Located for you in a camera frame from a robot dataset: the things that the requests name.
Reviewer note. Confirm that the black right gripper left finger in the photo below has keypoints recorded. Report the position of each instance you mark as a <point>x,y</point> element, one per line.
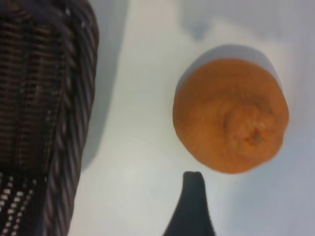
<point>185,211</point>

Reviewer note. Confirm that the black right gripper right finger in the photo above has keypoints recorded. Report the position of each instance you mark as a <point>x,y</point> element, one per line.
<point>204,214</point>

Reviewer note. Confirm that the orange with knobby stem end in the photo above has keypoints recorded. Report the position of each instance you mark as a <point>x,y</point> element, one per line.
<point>229,115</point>

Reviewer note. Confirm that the dark brown wicker basket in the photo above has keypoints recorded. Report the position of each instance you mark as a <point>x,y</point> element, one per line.
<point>37,98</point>

